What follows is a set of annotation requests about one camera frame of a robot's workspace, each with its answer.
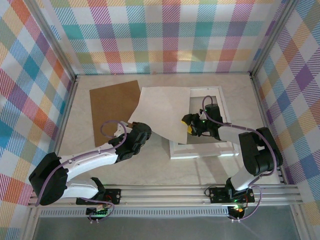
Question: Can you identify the blue printed photo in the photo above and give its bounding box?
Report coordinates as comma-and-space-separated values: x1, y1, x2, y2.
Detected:
127, 86, 192, 146

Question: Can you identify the grey slotted cable duct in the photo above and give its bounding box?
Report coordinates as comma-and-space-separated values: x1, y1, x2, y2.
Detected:
39, 208, 230, 219

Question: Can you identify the long aluminium mounting rail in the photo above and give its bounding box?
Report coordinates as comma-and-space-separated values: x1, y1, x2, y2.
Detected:
26, 184, 303, 208

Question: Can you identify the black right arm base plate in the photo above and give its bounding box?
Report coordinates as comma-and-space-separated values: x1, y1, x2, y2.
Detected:
208, 186, 256, 205

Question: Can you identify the white picture frame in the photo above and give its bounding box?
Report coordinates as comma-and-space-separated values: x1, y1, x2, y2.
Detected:
168, 85, 241, 161

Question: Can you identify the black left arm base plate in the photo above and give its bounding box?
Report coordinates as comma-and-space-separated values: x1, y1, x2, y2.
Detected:
75, 188, 122, 206

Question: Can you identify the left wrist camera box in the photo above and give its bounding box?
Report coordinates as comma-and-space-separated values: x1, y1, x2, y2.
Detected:
113, 123, 133, 138

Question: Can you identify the brown backing board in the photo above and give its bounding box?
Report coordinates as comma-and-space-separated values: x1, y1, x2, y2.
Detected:
89, 79, 141, 148

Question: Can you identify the controller board with orange part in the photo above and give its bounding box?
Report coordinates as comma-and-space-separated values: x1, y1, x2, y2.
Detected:
227, 204, 248, 222

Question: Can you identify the aluminium side rail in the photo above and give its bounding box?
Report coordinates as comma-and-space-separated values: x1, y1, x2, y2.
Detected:
43, 74, 81, 188
249, 71, 288, 185

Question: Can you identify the aluminium corner post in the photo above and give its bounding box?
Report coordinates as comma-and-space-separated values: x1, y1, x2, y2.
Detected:
23, 0, 78, 81
248, 0, 300, 78

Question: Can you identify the controller board with blue light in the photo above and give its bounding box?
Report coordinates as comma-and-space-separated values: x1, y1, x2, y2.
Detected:
85, 206, 111, 225

